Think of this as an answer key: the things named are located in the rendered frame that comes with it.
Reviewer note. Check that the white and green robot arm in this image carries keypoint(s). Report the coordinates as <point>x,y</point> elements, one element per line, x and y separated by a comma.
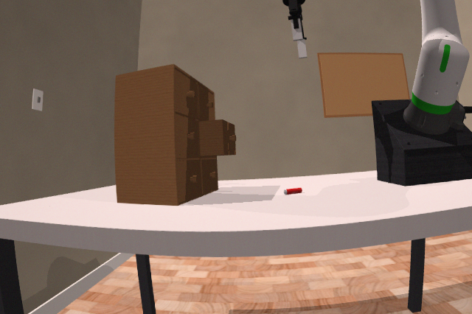
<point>440,71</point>

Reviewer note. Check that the brown wooden drawer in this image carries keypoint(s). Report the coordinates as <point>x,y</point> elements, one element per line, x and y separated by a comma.
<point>188,172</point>
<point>187,143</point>
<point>209,175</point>
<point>184,100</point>
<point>217,137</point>
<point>206,111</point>

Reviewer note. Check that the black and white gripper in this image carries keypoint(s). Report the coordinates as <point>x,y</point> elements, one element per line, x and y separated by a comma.
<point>296,22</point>

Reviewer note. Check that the brown wooden chest of drawers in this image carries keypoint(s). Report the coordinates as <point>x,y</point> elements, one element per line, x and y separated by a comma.
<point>145,136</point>

